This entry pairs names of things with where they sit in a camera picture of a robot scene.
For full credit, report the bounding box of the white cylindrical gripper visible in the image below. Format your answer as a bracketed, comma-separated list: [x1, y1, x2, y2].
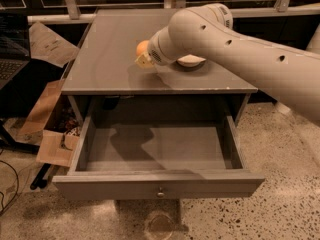
[135, 26, 187, 69]

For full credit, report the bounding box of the orange fruit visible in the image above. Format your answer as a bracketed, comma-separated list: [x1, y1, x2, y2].
[136, 40, 149, 56]

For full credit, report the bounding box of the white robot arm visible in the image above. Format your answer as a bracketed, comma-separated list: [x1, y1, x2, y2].
[135, 3, 320, 124]

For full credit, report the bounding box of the grey cabinet with counter top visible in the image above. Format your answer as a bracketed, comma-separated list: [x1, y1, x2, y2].
[62, 9, 257, 127]

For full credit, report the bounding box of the grey open top drawer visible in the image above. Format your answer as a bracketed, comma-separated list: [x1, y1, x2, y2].
[53, 117, 264, 200]

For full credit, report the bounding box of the small metal drawer knob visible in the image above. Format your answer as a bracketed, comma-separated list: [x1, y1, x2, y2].
[156, 187, 165, 198]

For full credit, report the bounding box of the white paper bowl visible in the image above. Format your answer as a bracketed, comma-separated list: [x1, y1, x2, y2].
[177, 55, 205, 68]

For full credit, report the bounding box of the crumpled brown paper sheet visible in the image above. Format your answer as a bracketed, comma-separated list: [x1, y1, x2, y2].
[29, 22, 79, 67]

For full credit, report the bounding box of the open cardboard box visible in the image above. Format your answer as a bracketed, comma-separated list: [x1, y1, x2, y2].
[19, 80, 79, 167]

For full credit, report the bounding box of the black laptop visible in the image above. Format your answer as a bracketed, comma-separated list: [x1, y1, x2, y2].
[0, 12, 31, 90]

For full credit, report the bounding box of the black stand leg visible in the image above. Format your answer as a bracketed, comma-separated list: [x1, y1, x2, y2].
[0, 120, 39, 154]

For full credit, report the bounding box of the black cable on floor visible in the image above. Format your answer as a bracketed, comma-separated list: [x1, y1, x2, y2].
[0, 159, 20, 215]

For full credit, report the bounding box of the white horizontal rail pipe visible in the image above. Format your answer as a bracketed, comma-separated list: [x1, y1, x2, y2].
[28, 3, 320, 25]

